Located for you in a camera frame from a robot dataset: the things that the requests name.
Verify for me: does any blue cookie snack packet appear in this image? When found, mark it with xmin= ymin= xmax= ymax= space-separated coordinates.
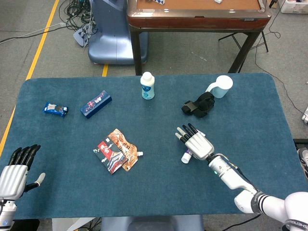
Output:
xmin=42 ymin=102 xmax=70 ymax=117

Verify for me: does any black stand foot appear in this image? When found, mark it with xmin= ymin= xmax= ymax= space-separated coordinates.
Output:
xmin=293 ymin=138 xmax=308 ymax=149

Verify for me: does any black wrist brace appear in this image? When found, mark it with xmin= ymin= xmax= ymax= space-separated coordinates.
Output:
xmin=181 ymin=91 xmax=216 ymax=118

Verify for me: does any blue felt table mat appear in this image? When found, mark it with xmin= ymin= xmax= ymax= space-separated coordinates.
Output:
xmin=0 ymin=73 xmax=299 ymax=220

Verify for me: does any light blue handled mug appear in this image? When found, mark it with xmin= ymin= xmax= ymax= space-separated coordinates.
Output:
xmin=205 ymin=75 xmax=234 ymax=99

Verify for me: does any orange spout pouch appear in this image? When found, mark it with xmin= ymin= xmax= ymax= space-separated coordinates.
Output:
xmin=107 ymin=128 xmax=144 ymax=172

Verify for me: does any white flat board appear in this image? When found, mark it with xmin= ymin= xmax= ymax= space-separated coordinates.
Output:
xmin=51 ymin=217 xmax=96 ymax=231

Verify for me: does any white blue bottle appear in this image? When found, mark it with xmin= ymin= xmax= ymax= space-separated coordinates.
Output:
xmin=140 ymin=71 xmax=155 ymax=100

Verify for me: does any black cable bundle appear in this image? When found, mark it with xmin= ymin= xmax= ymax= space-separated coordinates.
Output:
xmin=57 ymin=0 xmax=99 ymax=33

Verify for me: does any white storage box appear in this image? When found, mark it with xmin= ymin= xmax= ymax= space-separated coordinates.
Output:
xmin=280 ymin=0 xmax=308 ymax=14

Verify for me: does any long dark blue box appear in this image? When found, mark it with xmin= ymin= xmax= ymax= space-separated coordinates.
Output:
xmin=80 ymin=90 xmax=113 ymax=119

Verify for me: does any grey sneaker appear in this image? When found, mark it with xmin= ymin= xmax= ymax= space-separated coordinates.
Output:
xmin=297 ymin=148 xmax=308 ymax=180

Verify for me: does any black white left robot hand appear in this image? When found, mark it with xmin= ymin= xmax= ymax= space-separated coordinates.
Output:
xmin=0 ymin=144 xmax=46 ymax=200

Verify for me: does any brown mahjong table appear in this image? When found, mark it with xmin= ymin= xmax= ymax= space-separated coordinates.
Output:
xmin=127 ymin=0 xmax=272 ymax=76

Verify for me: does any blue grey robot torso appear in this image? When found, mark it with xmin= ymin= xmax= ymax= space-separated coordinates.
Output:
xmin=100 ymin=215 xmax=205 ymax=231

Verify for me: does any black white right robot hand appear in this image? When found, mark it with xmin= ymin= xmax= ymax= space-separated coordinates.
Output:
xmin=175 ymin=123 xmax=215 ymax=161

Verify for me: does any grey power strip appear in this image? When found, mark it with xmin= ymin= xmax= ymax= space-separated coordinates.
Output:
xmin=73 ymin=23 xmax=91 ymax=48

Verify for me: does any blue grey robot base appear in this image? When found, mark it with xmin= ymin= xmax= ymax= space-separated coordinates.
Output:
xmin=87 ymin=0 xmax=149 ymax=65

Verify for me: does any white purple tube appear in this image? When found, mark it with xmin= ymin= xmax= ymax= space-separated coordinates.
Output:
xmin=181 ymin=148 xmax=193 ymax=165

